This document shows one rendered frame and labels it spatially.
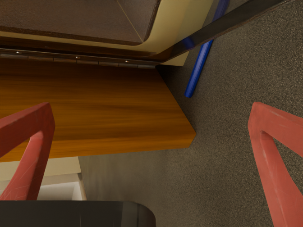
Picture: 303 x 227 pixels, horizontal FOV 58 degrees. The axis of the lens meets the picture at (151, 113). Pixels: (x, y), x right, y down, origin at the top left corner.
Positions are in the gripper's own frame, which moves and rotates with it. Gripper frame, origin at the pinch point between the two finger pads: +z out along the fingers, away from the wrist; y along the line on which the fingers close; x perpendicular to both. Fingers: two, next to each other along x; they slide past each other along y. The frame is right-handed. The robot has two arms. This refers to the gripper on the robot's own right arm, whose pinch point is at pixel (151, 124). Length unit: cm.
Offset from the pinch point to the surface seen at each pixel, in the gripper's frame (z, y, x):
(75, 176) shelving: 71, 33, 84
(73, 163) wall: 71, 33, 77
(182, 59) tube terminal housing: 27.0, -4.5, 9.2
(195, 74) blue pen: 22.8, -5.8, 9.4
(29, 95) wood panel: 18.7, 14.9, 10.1
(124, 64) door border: 22.2, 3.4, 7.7
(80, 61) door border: 20.2, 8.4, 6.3
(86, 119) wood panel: 16.9, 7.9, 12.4
